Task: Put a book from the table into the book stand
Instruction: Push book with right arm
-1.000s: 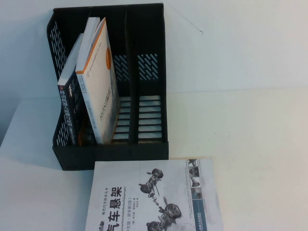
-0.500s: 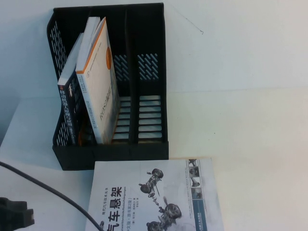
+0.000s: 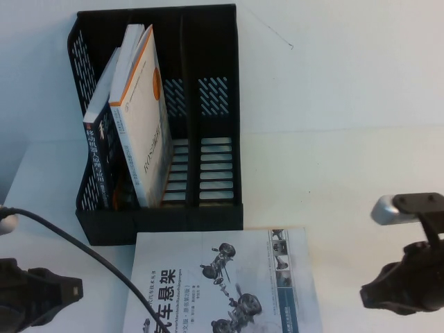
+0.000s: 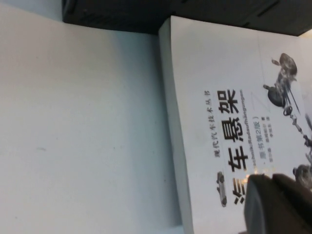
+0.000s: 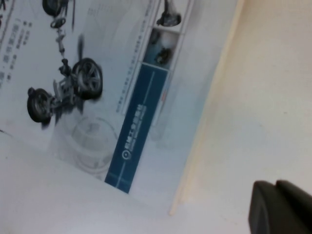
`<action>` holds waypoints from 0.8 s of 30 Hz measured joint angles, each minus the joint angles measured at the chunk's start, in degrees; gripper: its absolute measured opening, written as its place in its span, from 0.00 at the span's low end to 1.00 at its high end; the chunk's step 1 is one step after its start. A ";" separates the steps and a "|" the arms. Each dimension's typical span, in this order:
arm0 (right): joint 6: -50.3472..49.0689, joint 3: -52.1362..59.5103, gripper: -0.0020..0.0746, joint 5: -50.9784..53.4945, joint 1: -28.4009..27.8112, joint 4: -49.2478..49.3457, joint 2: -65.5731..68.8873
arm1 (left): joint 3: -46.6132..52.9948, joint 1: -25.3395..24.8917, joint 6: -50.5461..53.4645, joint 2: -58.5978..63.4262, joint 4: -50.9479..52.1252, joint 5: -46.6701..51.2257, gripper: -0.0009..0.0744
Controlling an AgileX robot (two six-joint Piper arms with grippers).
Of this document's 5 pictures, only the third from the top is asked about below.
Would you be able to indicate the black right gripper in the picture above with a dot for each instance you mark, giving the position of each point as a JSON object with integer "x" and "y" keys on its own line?
{"x": 423, "y": 281}

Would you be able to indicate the white orange cover book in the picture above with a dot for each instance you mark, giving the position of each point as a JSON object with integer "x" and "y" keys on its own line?
{"x": 145, "y": 114}

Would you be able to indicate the black right camera mount bracket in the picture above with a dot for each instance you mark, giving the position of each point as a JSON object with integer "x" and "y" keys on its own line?
{"x": 416, "y": 203}

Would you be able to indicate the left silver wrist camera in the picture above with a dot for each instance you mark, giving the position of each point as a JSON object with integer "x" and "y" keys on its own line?
{"x": 7, "y": 225}

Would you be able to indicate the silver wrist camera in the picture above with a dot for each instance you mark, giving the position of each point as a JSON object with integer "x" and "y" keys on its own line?
{"x": 385, "y": 211}
{"x": 7, "y": 225}

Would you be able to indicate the grey car suspension book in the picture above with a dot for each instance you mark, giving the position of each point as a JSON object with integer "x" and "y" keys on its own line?
{"x": 208, "y": 277}

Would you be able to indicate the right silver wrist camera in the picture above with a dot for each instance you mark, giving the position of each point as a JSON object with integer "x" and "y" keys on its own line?
{"x": 385, "y": 211}

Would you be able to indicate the black spine robot book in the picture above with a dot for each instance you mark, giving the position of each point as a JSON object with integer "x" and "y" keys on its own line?
{"x": 97, "y": 156}

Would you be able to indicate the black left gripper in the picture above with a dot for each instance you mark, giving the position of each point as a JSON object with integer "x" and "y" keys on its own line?
{"x": 14, "y": 298}

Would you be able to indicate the black plastic book stand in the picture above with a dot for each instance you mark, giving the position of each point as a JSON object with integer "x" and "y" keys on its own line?
{"x": 156, "y": 222}

